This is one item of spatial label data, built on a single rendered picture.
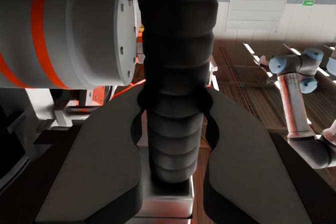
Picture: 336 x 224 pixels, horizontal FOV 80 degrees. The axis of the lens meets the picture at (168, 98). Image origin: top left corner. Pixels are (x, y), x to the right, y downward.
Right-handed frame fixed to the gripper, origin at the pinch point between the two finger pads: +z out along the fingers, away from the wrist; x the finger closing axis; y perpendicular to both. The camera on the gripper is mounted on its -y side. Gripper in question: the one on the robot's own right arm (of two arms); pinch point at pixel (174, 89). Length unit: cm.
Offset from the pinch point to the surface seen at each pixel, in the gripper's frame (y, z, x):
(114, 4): -2.8, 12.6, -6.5
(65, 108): 15.8, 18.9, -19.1
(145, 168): 7.1, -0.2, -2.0
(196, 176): 679, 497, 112
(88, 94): 20.8, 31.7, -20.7
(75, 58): 2.5, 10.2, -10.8
